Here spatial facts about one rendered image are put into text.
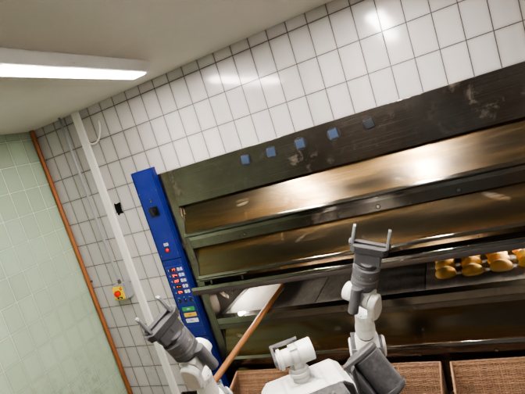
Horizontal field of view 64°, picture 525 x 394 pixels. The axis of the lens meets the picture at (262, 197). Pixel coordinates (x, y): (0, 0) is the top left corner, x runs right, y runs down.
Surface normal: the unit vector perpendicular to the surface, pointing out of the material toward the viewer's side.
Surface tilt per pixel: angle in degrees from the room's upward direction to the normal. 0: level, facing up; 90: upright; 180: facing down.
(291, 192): 70
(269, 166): 90
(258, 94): 90
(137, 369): 90
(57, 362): 90
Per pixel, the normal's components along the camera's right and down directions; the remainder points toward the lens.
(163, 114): -0.37, 0.24
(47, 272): 0.88, -0.22
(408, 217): -0.45, -0.10
